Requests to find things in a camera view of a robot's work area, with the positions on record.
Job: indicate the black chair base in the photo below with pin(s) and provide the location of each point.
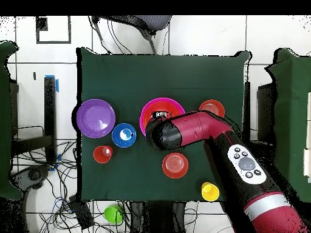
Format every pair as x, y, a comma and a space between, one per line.
34, 174

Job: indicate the black metal post frame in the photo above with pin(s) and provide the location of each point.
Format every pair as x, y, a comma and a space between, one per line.
50, 109

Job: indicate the grey office chair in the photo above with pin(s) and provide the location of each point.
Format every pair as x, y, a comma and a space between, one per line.
150, 23

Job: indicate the purple plastic bowl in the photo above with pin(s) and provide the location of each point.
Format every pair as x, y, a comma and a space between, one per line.
96, 119

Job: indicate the dark green side cloth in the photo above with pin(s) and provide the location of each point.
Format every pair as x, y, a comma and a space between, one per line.
4, 121
291, 109

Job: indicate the yellow plastic cup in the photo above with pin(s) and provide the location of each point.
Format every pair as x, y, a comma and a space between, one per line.
210, 193

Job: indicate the small orange plastic bowl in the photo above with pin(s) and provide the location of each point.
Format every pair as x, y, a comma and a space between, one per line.
212, 106
175, 165

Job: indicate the large pink plastic bowl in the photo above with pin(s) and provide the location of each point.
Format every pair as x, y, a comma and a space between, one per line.
141, 121

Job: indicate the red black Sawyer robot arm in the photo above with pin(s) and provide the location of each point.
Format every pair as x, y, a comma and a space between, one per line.
206, 126

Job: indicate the black floor box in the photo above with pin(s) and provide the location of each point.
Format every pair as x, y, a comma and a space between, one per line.
81, 213

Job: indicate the dark green table cloth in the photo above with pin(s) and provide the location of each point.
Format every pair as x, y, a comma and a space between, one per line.
158, 77

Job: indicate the green plastic cup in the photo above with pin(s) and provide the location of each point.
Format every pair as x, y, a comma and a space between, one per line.
111, 214

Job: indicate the orange plastic cup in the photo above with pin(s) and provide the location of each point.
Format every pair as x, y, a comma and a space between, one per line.
100, 156

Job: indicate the blue plastic bowl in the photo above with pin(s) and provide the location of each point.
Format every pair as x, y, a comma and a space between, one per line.
124, 143

